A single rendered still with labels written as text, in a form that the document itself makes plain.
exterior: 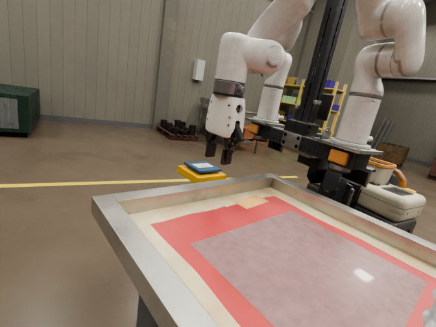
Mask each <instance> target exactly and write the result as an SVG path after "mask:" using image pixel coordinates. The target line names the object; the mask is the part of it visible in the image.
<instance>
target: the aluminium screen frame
mask: <svg viewBox="0 0 436 327"><path fill-rule="evenodd" d="M264 188H273V189H276V190H278V191H280V192H282V193H284V194H286V195H288V196H290V197H292V198H294V199H296V200H298V201H300V202H302V203H304V204H307V205H308V206H311V207H312V208H315V209H316V210H319V211H320V212H322V213H325V214H326V215H329V216H331V217H333V218H335V219H337V220H339V221H341V222H343V223H345V224H347V225H349V226H351V227H353V228H356V229H358V230H360V231H362V232H364V233H366V234H368V235H370V236H372V237H374V238H376V239H378V240H380V241H383V242H384V243H386V244H388V245H390V246H392V247H394V248H397V249H398V250H401V251H402V252H405V253H406V254H409V255H411V256H413V257H415V258H417V259H419V260H421V261H423V262H425V263H427V264H429V265H431V266H433V267H436V244H433V243H431V242H429V241H426V240H424V239H422V238H420V237H417V236H414V235H413V234H410V233H408V232H406V231H403V230H401V229H399V228H397V227H394V226H392V225H390V224H387V223H385V222H383V221H380V220H378V219H376V218H373V217H371V216H369V215H367V214H364V213H362V212H359V211H357V210H355V209H353V208H351V207H348V206H346V205H344V204H341V203H339V202H337V201H335V200H332V199H329V198H328V197H325V196H323V195H321V194H318V193H316V192H314V191H312V190H309V189H307V188H304V187H302V186H299V185H298V184H295V183H293V182H291V181H288V180H286V179H284V178H282V177H279V176H277V175H274V174H272V173H266V174H261V175H252V176H242V177H237V178H227V179H222V180H212V181H207V182H197V183H192V184H182V185H177V186H168V187H162V188H153V189H144V190H138V191H129V192H123V193H114V194H108V195H99V196H94V197H92V198H91V214H92V215H93V217H94V219H95V220H96V222H97V224H98V225H99V227H100V229H101V230H102V232H103V234H104V236H105V237H106V239H107V240H108V242H109V244H110V246H111V247H112V249H113V250H114V252H115V254H116V256H117V257H118V259H119V261H120V262H121V264H122V266H123V267H124V269H125V270H126V272H127V274H128V276H129V278H130V279H131V281H132V283H133V284H134V286H135V288H136V289H137V291H138V293H139V295H140V296H141V298H142V299H143V301H144V303H145V305H146V306H147V308H148V309H149V311H150V313H151V315H152V316H153V318H154V320H155V321H156V323H157V325H158V326H159V327H219V325H218V324H217V323H216V322H215V321H214V319H213V318H212V317H211V316H210V314H209V313H208V312H207V311H206V310H205V309H204V307H203V306H202V304H201V303H200V302H199V301H198V300H197V299H196V297H195V296H194V295H193V293H192V292H191V291H190V290H189V289H188V287H187V286H186V285H185V284H184V282H183V281H182V280H181V279H180V278H179V277H178V275H177V274H176V272H174V270H173V269H172V268H171V267H170V265H169V264H168V263H167V262H166V261H165V260H164V258H163V257H162V255H161V254H160V253H159V252H158V251H157V250H156V248H155V247H154V246H153V245H152V243H151V242H150V241H149V240H148V239H147V237H146V236H145V235H144V233H143V232H142V231H141V230H140V229H139V228H138V226H137V225H136V224H135V222H134V221H133V220H132V219H131V218H130V216H129V215H130V214H134V213H140V212H146V211H151V210H157V209H160V208H166V207H170V206H177V205H181V204H187V203H190V202H197V201H201V200H207V199H213V198H217V197H223V196H227V195H233V194H237V193H244V192H248V191H254V190H257V189H264Z"/></svg>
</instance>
